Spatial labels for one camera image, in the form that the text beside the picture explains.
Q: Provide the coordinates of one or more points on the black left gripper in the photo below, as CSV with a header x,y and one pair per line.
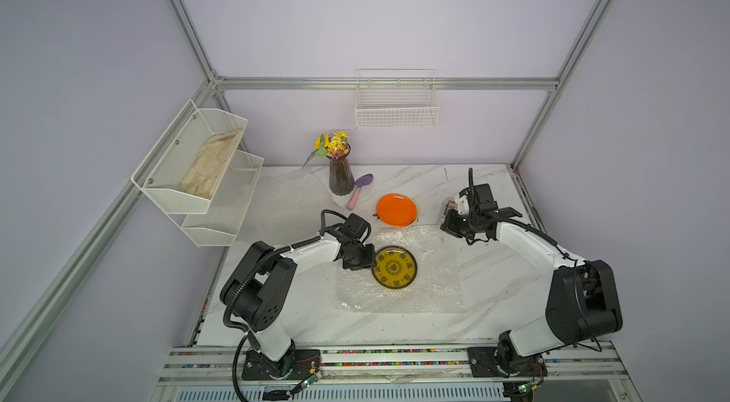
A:
x,y
369,260

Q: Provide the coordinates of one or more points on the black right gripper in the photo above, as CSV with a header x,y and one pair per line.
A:
x,y
447,227

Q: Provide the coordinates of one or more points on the white tape dispenser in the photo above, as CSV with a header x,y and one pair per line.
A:
x,y
458,205

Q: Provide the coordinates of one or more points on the yellow patterned dinner plate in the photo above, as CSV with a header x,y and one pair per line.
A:
x,y
395,267

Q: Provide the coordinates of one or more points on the clear bubble wrap sheet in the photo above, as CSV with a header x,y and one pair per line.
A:
x,y
436,290
287,209

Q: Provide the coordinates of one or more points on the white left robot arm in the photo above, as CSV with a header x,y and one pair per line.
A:
x,y
255,293

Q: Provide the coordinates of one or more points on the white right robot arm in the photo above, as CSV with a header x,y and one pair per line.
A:
x,y
582,301

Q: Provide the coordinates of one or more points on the orange dinner plate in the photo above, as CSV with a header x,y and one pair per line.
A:
x,y
396,210

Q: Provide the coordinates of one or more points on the yellow artificial flowers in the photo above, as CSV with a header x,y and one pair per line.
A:
x,y
332,145

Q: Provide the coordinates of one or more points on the beige cloth in shelf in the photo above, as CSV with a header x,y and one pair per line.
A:
x,y
207,170

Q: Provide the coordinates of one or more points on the white mesh two-tier shelf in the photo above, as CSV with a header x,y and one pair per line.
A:
x,y
207,223

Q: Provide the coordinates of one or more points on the white wire wall basket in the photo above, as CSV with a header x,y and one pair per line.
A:
x,y
396,99

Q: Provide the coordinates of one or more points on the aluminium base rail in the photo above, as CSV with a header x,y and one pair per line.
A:
x,y
450,372

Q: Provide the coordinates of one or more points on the aluminium frame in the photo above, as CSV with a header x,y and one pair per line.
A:
x,y
33,334

